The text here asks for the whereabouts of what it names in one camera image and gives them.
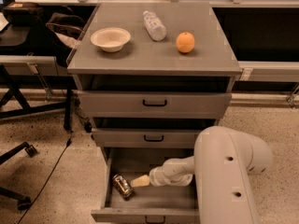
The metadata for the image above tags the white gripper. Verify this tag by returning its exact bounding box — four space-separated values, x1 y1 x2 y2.
130 159 193 188

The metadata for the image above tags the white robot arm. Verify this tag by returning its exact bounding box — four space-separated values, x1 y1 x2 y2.
131 126 273 224

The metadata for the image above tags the grey bottom drawer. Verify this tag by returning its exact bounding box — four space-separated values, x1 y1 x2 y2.
92 147 200 224

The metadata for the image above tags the grey drawer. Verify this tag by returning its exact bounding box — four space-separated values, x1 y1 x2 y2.
93 129 201 148
92 147 200 224
78 91 232 119

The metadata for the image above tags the grey middle drawer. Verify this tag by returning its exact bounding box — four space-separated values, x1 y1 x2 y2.
93 129 201 148

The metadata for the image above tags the grey top drawer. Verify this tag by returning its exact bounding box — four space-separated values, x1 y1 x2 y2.
78 91 232 119

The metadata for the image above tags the grey drawer cabinet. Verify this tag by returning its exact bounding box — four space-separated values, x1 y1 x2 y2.
66 2 243 168

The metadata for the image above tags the black office chair base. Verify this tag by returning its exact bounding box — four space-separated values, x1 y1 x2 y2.
0 141 39 211

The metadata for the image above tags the white paper bowl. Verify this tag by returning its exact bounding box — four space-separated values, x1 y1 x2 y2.
91 27 131 52

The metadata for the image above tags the orange fruit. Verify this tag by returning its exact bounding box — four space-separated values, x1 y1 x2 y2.
176 32 195 53

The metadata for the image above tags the clear plastic water bottle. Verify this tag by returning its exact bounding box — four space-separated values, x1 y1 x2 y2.
143 10 166 42

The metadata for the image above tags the black box on desk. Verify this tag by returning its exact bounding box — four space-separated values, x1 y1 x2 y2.
3 2 44 26

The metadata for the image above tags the black floor cable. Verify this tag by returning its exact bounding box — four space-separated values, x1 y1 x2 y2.
16 131 73 224

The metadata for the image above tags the black desk frame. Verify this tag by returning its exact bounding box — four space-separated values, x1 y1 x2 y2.
0 64 72 131

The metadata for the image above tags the dark bag with strap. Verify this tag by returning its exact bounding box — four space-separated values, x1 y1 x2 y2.
46 12 85 67

